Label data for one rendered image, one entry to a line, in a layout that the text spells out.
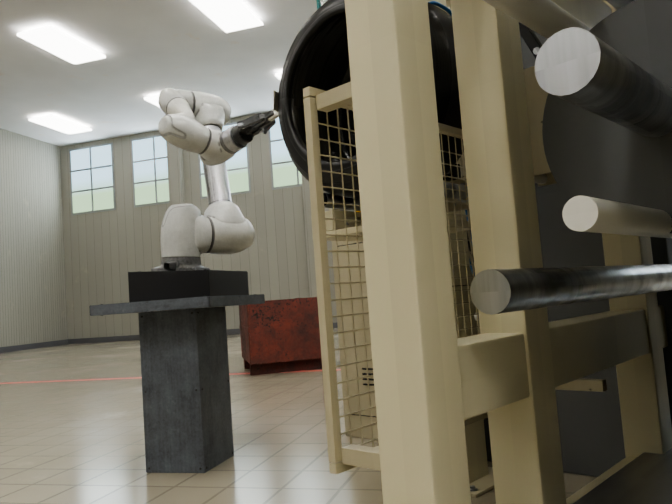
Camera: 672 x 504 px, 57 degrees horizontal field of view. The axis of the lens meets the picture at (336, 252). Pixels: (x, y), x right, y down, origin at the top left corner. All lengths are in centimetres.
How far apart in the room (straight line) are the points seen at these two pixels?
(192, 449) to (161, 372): 31
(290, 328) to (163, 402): 302
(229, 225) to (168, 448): 90
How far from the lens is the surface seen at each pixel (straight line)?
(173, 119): 224
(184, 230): 249
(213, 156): 232
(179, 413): 246
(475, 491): 199
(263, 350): 537
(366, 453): 110
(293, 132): 187
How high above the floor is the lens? 61
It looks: 4 degrees up
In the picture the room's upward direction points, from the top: 4 degrees counter-clockwise
